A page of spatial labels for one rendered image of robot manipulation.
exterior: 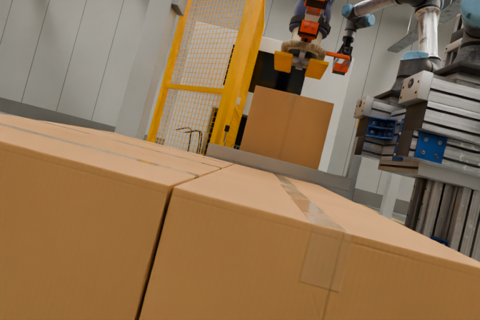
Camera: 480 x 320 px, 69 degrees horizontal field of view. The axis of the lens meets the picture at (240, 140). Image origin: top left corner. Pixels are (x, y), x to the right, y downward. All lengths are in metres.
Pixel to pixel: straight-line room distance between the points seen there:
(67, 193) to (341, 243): 0.33
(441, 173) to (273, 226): 1.04
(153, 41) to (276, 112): 1.16
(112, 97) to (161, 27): 8.79
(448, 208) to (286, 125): 0.77
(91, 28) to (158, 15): 9.44
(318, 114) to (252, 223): 1.38
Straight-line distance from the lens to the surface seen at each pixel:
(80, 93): 11.68
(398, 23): 12.12
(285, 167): 1.67
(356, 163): 2.31
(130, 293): 0.47
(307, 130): 1.76
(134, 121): 2.50
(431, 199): 1.53
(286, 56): 1.90
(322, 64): 1.91
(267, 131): 1.75
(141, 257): 0.46
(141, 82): 2.53
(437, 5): 2.15
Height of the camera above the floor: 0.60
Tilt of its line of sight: 2 degrees up
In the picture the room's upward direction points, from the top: 14 degrees clockwise
